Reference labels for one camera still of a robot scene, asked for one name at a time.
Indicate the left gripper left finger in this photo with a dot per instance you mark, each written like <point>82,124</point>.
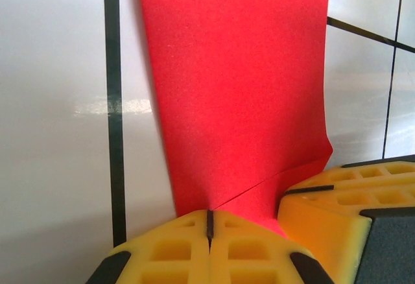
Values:
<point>168,251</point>

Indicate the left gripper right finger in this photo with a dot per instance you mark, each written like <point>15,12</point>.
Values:
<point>259,258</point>

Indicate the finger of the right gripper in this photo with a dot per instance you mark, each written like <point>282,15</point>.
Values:
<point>324,219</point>
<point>373,173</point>

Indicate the red square paper sheet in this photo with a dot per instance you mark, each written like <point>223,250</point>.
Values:
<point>233,70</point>

